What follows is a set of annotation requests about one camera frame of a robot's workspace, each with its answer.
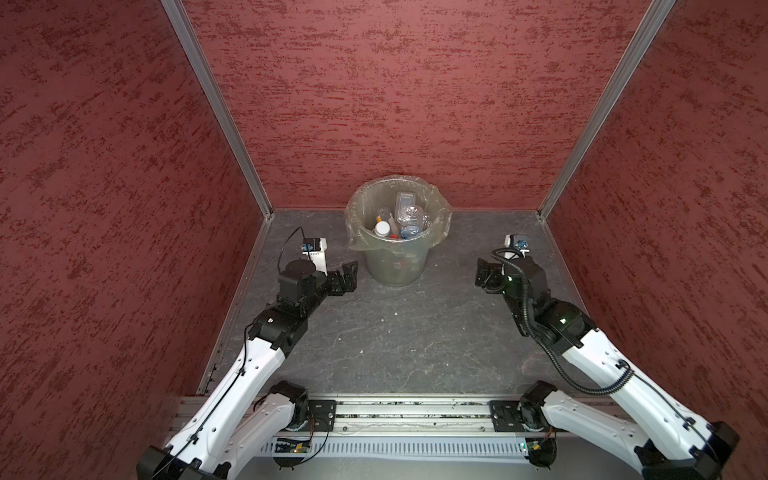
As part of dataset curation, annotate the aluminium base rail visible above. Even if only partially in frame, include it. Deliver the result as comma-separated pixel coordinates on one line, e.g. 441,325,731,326
173,394,649,437

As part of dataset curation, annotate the left aluminium corner post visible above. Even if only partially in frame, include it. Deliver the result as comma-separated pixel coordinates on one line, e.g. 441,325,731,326
161,0,274,221

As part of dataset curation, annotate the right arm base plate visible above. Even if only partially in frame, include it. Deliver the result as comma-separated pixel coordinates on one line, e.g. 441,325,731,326
489,400,546,433

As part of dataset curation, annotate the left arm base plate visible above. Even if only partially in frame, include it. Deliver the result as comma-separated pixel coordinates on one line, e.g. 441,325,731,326
291,399,338,432

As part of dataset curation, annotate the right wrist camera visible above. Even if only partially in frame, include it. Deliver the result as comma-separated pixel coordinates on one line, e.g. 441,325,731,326
505,234,530,254

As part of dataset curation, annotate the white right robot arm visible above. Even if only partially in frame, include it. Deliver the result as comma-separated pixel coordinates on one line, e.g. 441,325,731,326
475,247,740,479

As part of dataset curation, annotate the black corrugated cable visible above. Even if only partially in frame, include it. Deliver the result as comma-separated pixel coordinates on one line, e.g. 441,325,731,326
490,248,635,397

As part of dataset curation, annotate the crane label clear bottle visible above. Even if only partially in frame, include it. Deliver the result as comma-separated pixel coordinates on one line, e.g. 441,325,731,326
394,191,417,218

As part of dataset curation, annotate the aluminium corner post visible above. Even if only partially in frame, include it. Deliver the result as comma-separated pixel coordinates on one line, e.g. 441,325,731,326
161,0,274,221
538,0,676,223

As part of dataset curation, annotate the blue label bottle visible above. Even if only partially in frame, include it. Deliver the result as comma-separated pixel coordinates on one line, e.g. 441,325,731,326
397,205,427,240

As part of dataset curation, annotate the clear plastic bin liner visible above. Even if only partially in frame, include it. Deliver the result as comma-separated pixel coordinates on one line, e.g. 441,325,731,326
345,175,453,256

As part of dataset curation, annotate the right aluminium corner post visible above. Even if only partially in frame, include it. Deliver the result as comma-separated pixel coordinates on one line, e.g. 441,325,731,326
538,0,676,223

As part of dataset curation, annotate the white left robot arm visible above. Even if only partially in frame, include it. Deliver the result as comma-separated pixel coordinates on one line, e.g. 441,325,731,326
136,259,358,479

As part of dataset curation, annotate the green band square bottle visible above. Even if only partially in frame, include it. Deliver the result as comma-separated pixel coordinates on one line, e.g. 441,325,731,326
373,207,400,239

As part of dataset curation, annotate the grey mesh waste bin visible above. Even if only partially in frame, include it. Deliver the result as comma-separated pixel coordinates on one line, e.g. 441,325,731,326
353,179,448,287

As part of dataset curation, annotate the white perforated cable duct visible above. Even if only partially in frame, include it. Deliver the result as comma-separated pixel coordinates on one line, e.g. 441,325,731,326
256,436,529,463

